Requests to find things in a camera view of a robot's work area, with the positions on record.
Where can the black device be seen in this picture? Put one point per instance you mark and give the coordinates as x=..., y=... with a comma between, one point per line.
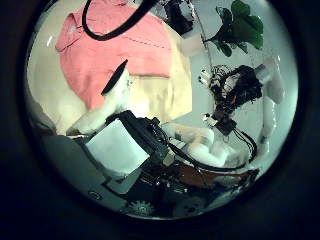
x=178, y=16

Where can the pink collared shirt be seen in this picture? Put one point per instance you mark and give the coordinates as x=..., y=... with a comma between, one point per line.
x=93, y=60

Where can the green leafy plant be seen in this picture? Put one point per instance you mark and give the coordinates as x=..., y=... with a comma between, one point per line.
x=246, y=26

